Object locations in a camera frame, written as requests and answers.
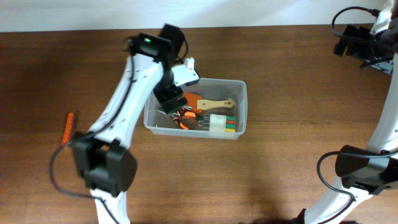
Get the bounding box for orange scraper wooden handle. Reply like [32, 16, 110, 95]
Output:
[183, 92, 235, 113]

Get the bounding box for orange handled cutting pliers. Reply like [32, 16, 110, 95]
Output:
[177, 105, 193, 113]

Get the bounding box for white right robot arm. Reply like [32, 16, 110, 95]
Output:
[293, 1, 397, 223]

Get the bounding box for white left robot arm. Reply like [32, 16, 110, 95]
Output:
[68, 24, 200, 223]

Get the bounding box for clear plastic container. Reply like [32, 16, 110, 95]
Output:
[144, 78, 248, 139]

